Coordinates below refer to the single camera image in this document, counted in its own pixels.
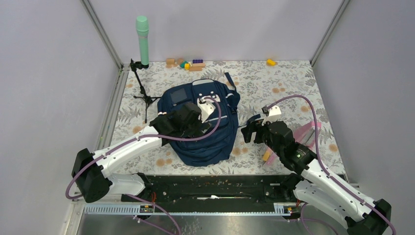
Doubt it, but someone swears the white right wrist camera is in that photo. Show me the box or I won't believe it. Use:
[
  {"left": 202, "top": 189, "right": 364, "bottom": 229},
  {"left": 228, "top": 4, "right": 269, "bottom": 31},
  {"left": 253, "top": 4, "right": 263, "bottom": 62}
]
[{"left": 262, "top": 105, "right": 282, "bottom": 126}]

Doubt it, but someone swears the light wooden cube block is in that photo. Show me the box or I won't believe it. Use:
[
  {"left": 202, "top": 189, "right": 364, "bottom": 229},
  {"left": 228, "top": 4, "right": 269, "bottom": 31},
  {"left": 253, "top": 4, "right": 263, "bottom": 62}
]
[{"left": 166, "top": 58, "right": 176, "bottom": 65}]

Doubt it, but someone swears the yellow block far right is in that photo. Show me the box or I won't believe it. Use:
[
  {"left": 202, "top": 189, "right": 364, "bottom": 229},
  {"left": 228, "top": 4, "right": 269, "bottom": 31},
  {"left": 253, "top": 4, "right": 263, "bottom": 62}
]
[{"left": 266, "top": 59, "right": 277, "bottom": 66}]

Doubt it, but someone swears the pink box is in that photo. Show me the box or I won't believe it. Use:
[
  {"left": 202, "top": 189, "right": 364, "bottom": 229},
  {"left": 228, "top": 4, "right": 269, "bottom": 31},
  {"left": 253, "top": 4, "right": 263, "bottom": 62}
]
[{"left": 293, "top": 121, "right": 322, "bottom": 150}]

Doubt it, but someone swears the teal toy block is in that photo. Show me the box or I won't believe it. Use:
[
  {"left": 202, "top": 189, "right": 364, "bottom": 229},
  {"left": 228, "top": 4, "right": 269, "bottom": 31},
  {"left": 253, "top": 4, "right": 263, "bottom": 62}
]
[{"left": 180, "top": 61, "right": 188, "bottom": 69}]

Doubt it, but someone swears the long wooden block rear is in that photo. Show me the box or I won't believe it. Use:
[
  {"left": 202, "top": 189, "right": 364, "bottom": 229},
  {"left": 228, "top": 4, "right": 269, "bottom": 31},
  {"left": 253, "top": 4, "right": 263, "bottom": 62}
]
[{"left": 192, "top": 63, "right": 206, "bottom": 68}]

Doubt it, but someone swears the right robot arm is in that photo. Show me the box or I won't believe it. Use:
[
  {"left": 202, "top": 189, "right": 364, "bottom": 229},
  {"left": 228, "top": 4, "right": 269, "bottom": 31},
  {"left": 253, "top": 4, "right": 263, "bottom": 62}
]
[{"left": 241, "top": 120, "right": 392, "bottom": 235}]

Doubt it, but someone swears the purple studded toy brick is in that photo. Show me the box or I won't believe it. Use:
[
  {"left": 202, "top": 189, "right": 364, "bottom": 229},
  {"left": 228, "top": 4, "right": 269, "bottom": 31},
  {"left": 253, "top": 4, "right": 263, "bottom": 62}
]
[{"left": 192, "top": 59, "right": 204, "bottom": 64}]

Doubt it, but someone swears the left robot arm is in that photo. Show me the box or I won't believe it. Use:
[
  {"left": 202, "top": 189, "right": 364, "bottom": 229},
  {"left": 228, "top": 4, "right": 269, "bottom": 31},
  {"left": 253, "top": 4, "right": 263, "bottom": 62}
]
[{"left": 66, "top": 100, "right": 218, "bottom": 203}]

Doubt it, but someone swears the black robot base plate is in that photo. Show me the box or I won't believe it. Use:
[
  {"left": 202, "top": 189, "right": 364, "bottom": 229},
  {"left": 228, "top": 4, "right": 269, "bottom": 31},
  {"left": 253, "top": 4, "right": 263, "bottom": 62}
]
[{"left": 138, "top": 175, "right": 302, "bottom": 209}]

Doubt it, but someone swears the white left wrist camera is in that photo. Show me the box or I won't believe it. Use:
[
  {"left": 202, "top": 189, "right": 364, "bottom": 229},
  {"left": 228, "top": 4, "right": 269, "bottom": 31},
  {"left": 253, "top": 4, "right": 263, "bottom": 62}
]
[{"left": 197, "top": 97, "right": 215, "bottom": 122}]

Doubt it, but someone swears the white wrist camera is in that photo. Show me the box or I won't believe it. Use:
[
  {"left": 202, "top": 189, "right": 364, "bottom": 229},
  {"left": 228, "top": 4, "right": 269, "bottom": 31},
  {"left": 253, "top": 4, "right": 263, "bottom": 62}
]
[
  {"left": 197, "top": 97, "right": 215, "bottom": 122},
  {"left": 262, "top": 105, "right": 282, "bottom": 126}
]

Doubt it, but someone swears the long wooden block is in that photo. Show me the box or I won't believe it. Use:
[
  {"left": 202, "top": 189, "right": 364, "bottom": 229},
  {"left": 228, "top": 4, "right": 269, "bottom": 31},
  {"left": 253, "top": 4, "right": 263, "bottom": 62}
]
[
  {"left": 188, "top": 66, "right": 203, "bottom": 71},
  {"left": 192, "top": 63, "right": 206, "bottom": 68}
]

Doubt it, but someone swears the navy blue student backpack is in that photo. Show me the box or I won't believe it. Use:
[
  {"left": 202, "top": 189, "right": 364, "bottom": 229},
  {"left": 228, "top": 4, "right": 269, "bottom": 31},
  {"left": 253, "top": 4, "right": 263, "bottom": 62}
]
[{"left": 158, "top": 73, "right": 241, "bottom": 166}]

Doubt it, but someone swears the green microphone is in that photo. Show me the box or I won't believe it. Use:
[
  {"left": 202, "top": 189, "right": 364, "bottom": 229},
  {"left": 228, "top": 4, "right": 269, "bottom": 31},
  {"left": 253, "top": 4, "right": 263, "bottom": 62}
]
[{"left": 136, "top": 16, "right": 149, "bottom": 69}]

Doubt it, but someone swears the pink highlighter pen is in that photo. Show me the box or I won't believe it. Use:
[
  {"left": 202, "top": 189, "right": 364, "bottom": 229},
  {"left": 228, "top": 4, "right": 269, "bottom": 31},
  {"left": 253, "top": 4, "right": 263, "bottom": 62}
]
[{"left": 264, "top": 154, "right": 277, "bottom": 166}]

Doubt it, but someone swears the brown wooden block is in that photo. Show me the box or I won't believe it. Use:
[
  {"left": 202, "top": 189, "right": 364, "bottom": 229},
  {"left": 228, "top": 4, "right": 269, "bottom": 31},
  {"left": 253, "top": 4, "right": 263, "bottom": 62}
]
[{"left": 176, "top": 58, "right": 184, "bottom": 65}]

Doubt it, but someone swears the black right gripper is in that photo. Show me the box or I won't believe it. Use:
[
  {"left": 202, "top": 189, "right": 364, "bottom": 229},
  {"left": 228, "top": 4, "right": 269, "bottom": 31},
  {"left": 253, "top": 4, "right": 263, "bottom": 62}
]
[{"left": 240, "top": 116, "right": 283, "bottom": 157}]

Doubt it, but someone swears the yellow orange highlighter pen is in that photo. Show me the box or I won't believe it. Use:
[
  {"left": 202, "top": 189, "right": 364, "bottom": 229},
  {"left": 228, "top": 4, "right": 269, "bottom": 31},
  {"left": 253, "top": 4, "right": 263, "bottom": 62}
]
[{"left": 262, "top": 151, "right": 272, "bottom": 162}]

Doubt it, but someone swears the slotted metal cable rail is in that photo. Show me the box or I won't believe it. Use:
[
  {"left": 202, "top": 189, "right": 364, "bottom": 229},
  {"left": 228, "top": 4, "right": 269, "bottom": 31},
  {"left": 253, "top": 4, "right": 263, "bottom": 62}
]
[{"left": 84, "top": 200, "right": 299, "bottom": 216}]

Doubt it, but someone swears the black tripod stand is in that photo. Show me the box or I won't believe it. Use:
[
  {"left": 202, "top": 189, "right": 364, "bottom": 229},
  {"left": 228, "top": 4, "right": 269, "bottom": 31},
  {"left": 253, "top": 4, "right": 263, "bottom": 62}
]
[{"left": 129, "top": 59, "right": 161, "bottom": 123}]

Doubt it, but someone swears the long wooden block front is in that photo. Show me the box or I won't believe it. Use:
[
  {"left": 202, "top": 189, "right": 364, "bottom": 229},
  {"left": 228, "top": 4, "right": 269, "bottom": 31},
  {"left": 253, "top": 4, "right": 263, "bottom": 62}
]
[{"left": 188, "top": 66, "right": 203, "bottom": 71}]

